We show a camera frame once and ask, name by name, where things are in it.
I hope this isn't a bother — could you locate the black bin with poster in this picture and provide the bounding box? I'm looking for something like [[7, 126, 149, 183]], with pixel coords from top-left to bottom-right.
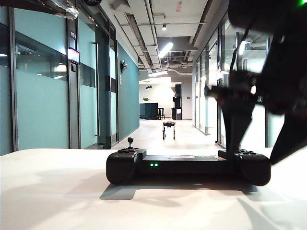
[[171, 107, 183, 121]]

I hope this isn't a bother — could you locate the black quadruped robot dog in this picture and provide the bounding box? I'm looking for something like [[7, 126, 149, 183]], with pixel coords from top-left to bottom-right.
[[162, 120, 177, 141]]

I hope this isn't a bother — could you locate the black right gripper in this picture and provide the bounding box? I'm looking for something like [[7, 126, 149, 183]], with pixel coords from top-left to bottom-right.
[[205, 21, 307, 166]]

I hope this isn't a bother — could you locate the dark bar counter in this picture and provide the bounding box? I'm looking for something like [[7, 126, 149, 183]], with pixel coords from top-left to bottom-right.
[[139, 102, 161, 121]]

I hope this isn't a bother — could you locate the glowing door display panel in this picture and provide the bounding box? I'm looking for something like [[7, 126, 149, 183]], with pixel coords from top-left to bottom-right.
[[67, 47, 81, 64]]

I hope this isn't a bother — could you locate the long linear ceiling light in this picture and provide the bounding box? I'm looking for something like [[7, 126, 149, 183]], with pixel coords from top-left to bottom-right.
[[147, 70, 169, 78]]

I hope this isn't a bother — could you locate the thin black cable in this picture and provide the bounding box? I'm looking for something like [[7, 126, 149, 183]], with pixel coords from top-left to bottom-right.
[[229, 28, 250, 73]]

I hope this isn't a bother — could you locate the tall black machine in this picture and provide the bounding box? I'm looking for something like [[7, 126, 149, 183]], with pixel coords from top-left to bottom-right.
[[172, 83, 183, 110]]

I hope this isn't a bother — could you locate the long black door handle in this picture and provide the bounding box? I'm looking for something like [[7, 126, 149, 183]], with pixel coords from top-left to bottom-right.
[[92, 41, 101, 138]]

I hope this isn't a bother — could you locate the black handheld remote control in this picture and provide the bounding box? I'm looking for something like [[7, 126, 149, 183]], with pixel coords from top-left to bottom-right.
[[106, 137, 272, 187]]

